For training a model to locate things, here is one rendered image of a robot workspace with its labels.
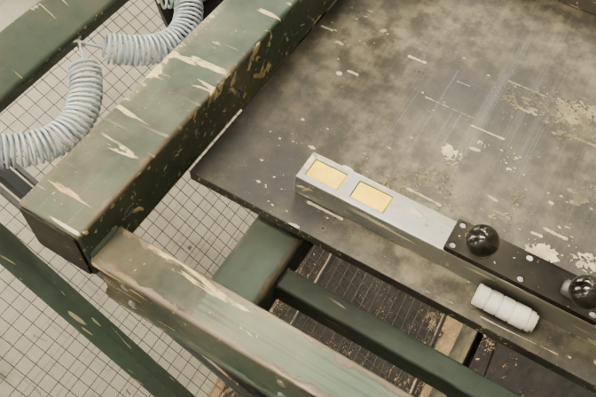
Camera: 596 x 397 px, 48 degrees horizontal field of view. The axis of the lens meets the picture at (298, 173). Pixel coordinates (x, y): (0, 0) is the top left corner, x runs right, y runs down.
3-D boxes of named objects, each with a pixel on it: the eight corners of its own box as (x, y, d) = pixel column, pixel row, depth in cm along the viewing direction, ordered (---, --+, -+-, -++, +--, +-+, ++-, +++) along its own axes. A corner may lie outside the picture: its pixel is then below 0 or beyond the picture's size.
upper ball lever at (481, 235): (487, 266, 85) (490, 263, 72) (459, 252, 86) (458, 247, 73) (500, 239, 85) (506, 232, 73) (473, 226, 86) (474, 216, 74)
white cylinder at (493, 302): (467, 307, 85) (527, 338, 83) (473, 297, 83) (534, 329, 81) (476, 289, 87) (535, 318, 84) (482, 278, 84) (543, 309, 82)
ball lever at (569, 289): (578, 312, 82) (599, 317, 69) (549, 297, 83) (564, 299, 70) (592, 284, 82) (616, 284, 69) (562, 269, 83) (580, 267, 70)
